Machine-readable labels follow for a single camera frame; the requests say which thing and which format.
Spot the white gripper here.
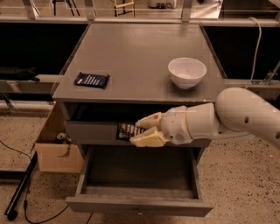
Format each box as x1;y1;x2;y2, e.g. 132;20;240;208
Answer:
130;106;193;148

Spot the brown chocolate rxbar wrapper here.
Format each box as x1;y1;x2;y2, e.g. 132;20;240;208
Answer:
116;122;145;141

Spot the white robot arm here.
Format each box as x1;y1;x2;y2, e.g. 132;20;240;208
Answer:
130;87;280;149

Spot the open grey lower drawer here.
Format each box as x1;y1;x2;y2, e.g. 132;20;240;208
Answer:
66;146;213;217

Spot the grey wooden drawer cabinet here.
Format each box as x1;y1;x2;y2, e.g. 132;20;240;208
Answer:
53;23;224;147

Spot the closed grey upper drawer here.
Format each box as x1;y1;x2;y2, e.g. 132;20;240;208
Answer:
64;120;212;148

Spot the blue rxbar wrapper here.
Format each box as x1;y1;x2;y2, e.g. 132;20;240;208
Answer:
74;73;110;89

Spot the white ceramic bowl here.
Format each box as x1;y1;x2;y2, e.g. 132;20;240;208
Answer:
168;58;207;89

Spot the cardboard box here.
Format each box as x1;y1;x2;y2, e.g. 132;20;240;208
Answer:
35;104;84;173

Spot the metal soda can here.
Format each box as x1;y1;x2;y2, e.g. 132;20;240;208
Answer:
56;132;67;141

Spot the black pole on floor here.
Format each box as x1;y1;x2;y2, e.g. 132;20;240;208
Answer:
1;154;38;221

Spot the black floor cable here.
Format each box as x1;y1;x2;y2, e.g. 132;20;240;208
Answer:
0;139;95;224

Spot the white hanging cable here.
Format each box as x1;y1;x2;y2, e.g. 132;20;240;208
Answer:
244;17;263;88

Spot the black cloth on rail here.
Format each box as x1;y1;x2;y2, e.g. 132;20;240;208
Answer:
0;66;40;81

